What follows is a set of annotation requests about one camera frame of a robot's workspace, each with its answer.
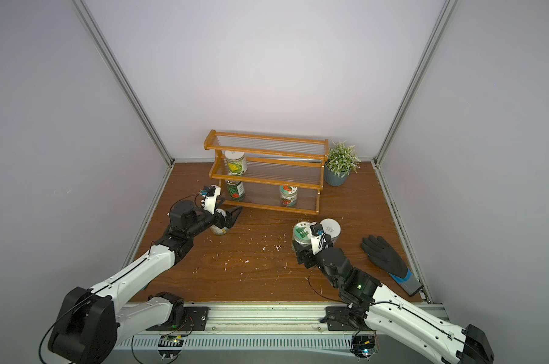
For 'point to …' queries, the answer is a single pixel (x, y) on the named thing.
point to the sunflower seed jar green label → (218, 230)
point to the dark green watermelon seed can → (236, 190)
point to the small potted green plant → (342, 158)
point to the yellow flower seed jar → (236, 162)
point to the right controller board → (364, 346)
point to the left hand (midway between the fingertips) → (234, 203)
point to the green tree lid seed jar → (302, 234)
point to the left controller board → (170, 346)
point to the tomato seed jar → (288, 195)
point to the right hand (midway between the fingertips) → (305, 235)
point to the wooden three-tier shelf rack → (268, 171)
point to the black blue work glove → (380, 252)
